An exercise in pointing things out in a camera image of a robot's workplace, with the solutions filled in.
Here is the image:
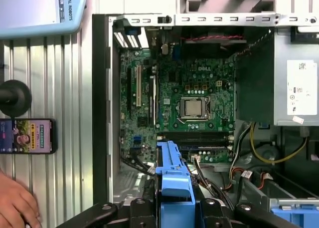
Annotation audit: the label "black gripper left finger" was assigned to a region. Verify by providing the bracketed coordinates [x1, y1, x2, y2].
[61, 198, 158, 228]

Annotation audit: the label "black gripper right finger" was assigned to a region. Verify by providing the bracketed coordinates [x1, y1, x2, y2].
[199, 198, 300, 228]

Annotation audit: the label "hard disk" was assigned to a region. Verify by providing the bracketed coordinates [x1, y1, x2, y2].
[155, 140, 203, 228]

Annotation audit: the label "person's hand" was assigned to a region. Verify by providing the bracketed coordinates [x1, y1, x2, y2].
[0, 167, 43, 228]

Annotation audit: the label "installed RAM stick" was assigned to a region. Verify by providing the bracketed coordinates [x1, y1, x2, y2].
[178, 144, 229, 151]

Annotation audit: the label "black RAM slot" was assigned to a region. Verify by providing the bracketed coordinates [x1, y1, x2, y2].
[157, 132, 230, 141]

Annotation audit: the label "blue drive latch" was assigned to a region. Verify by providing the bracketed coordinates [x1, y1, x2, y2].
[270, 207, 319, 228]

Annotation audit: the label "metal drive cage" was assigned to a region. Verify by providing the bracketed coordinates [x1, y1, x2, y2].
[268, 197, 319, 228]

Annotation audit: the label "silver CPU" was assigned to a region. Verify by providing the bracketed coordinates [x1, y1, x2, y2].
[185, 99, 206, 117]

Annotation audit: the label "CPU socket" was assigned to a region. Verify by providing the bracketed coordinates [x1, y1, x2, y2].
[177, 95, 213, 122]

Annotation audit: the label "white expansion slot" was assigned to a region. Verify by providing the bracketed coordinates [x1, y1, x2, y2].
[136, 64, 142, 107]

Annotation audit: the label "green motherboard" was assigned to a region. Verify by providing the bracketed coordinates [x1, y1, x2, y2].
[119, 48, 237, 164]

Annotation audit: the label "black PC case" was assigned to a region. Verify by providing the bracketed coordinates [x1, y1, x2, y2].
[91, 12, 319, 228]

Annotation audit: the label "black smartphone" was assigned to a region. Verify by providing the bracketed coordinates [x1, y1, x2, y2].
[0, 118, 57, 155]

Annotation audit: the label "grey power supply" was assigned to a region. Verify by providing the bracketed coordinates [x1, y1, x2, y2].
[235, 25, 319, 127]

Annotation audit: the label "black round stand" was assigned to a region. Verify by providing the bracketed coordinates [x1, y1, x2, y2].
[0, 79, 33, 118]

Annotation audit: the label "grey parts rack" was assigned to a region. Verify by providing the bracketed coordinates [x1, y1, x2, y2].
[184, 0, 277, 14]

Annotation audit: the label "pale blue teach pendant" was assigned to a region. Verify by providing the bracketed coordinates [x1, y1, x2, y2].
[0, 0, 87, 39]

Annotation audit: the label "black cable bundle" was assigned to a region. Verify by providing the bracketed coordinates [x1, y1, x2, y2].
[194, 162, 235, 212]

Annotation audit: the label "yellow wires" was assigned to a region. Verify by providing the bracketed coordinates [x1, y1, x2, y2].
[250, 122, 308, 164]

